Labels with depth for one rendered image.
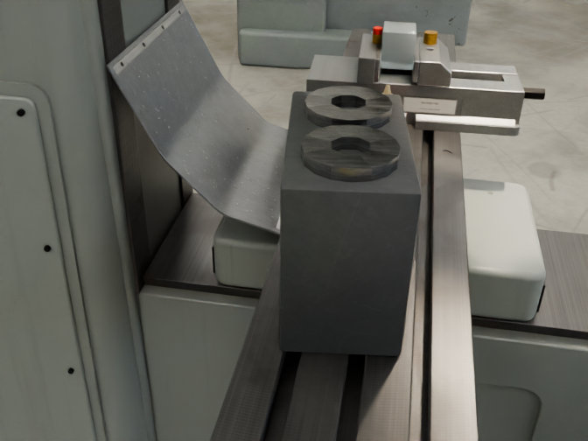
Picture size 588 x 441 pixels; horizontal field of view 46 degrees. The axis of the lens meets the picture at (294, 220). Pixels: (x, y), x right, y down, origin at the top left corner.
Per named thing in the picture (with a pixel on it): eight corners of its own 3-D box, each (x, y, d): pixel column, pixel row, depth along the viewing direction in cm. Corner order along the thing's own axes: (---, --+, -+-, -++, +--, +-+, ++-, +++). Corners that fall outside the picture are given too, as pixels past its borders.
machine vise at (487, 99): (507, 101, 124) (520, 39, 118) (519, 136, 111) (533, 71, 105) (312, 87, 127) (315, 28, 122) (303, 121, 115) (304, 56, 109)
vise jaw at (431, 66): (445, 60, 120) (449, 38, 118) (450, 87, 110) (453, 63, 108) (411, 59, 121) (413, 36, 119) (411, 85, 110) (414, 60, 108)
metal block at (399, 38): (412, 58, 117) (416, 22, 114) (412, 70, 112) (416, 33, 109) (381, 56, 118) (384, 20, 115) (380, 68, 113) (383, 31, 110)
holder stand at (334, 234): (387, 234, 87) (402, 81, 76) (402, 358, 68) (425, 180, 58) (290, 230, 87) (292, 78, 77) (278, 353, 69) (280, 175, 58)
